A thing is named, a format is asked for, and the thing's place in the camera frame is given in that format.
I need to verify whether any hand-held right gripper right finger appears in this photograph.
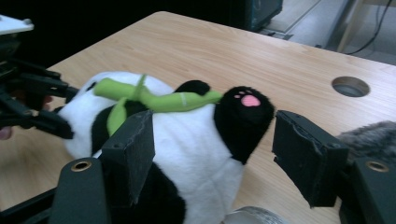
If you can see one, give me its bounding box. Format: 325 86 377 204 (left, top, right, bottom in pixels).
272 110 396 224

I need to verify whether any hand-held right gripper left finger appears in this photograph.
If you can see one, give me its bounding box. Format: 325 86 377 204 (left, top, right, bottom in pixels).
49 110 156 224

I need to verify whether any panda plush toy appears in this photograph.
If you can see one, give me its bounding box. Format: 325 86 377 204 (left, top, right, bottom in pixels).
57 71 288 224

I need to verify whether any grey fluffy cloth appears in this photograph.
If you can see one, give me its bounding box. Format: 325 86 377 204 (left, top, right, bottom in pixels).
335 120 396 166

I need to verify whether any black equipment cabinet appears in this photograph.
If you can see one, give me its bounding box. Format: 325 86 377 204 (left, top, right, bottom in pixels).
244 0 284 33

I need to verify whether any light wooden furniture frame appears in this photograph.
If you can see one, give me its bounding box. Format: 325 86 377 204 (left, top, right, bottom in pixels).
335 0 396 54

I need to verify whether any hanging black cable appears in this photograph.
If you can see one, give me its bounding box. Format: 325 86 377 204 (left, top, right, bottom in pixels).
345 0 394 56

